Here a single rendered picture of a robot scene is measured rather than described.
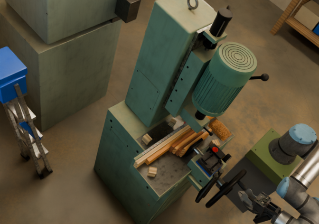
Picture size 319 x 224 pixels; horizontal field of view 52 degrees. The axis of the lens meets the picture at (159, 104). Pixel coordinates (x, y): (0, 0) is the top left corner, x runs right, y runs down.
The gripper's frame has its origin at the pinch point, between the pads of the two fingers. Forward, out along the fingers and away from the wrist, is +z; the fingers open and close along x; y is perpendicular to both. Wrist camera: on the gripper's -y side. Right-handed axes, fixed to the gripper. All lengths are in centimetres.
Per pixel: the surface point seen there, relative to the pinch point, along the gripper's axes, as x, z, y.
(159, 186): 30.2, 26.4, 8.5
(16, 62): 57, 90, 59
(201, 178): 10.9, 16.3, 6.6
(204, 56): 1, 31, 65
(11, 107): 60, 110, 23
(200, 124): 0.0, 29.0, 27.3
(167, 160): 17.7, 33.8, 11.1
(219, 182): -1.8, 13.3, -4.6
